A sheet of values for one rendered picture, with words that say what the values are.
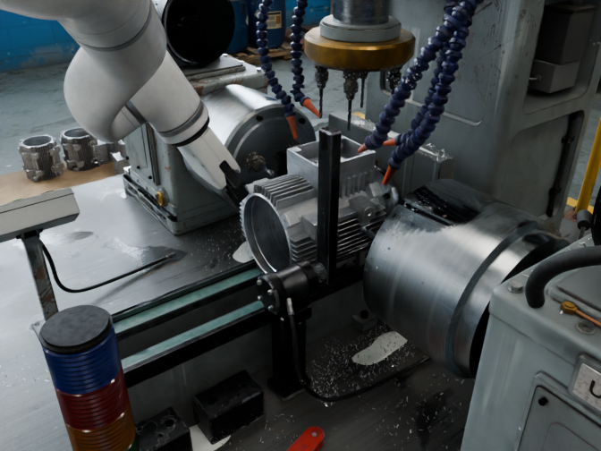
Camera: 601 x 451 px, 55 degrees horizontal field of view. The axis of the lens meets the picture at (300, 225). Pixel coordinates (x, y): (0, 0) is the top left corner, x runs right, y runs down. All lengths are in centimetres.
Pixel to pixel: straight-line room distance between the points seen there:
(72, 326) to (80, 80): 34
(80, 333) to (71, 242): 98
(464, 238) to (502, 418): 22
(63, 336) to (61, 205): 58
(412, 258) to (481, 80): 40
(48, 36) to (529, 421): 610
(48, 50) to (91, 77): 575
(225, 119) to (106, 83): 49
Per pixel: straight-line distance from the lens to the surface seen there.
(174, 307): 103
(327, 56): 93
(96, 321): 53
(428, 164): 102
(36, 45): 645
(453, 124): 112
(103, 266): 139
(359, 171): 101
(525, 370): 70
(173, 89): 85
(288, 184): 97
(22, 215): 108
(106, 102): 75
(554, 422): 70
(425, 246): 79
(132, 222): 154
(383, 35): 94
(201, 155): 89
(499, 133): 107
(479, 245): 77
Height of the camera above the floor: 154
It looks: 30 degrees down
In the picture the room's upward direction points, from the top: straight up
